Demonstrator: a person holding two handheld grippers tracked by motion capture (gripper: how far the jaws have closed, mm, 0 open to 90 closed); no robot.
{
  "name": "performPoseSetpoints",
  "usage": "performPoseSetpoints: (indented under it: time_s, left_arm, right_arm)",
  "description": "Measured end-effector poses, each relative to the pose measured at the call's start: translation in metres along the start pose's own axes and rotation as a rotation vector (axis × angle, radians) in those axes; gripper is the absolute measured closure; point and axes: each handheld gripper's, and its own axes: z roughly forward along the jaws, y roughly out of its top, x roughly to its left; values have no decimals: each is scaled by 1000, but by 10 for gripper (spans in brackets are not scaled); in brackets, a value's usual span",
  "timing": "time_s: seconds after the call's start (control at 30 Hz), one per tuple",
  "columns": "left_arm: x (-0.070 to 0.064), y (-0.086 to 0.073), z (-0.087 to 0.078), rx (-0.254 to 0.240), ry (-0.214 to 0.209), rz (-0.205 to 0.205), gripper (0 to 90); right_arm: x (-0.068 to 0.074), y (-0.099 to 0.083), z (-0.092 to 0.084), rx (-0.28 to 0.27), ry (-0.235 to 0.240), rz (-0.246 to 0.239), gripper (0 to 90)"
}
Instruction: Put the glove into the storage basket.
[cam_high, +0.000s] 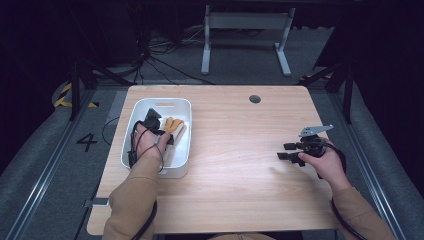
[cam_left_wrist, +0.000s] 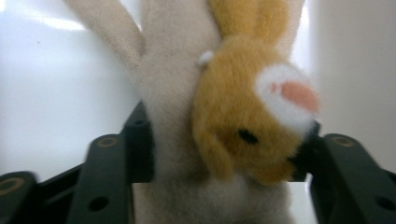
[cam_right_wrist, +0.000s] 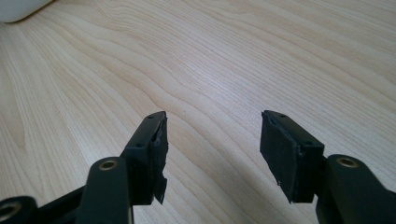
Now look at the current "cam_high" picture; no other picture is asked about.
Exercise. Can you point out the aluminium floor rail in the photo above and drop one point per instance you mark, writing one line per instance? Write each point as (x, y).
(46, 170)
(370, 173)

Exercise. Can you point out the beige glove with orange fingers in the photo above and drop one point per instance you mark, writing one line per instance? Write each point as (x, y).
(173, 124)

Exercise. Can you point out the grey metal bracket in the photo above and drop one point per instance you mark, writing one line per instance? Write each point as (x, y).
(98, 202)

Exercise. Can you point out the person's right hand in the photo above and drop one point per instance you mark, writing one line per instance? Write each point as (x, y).
(328, 168)

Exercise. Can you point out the person's left hand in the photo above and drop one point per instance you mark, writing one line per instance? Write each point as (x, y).
(148, 145)

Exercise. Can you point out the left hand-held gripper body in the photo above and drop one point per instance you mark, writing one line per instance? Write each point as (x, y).
(152, 120)

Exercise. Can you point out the white plastic bin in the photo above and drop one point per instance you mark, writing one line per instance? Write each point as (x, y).
(181, 156)

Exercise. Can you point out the yellow black hazard tape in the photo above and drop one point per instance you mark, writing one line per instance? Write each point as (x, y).
(61, 98)

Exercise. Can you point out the black metal stand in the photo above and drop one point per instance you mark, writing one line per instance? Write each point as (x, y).
(348, 93)
(75, 90)

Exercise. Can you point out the white metal desk frame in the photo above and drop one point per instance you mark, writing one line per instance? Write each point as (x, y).
(246, 20)

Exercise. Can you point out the grey table grommet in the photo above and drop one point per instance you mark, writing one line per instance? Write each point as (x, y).
(255, 99)

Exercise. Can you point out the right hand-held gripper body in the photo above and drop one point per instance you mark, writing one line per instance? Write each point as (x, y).
(313, 145)

